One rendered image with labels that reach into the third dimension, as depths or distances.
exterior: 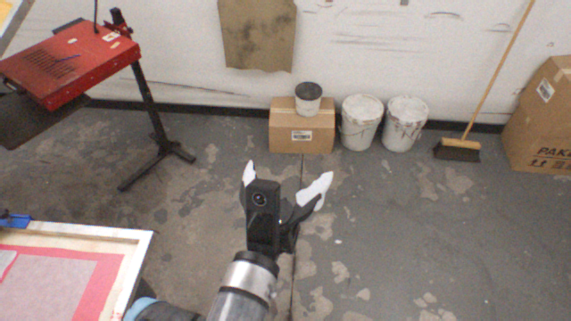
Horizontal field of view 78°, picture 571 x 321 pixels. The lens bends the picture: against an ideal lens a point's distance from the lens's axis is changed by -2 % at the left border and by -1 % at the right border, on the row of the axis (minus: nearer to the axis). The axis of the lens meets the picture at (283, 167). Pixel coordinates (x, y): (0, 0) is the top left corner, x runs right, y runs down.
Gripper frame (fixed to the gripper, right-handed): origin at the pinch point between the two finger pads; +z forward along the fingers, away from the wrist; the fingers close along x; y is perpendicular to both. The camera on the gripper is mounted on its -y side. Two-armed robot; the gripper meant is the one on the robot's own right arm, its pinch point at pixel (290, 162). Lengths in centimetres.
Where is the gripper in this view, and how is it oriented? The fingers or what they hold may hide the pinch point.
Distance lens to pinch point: 63.2
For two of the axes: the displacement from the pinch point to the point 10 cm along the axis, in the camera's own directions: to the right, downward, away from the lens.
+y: 1.3, 6.6, 7.4
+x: 9.5, 1.4, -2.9
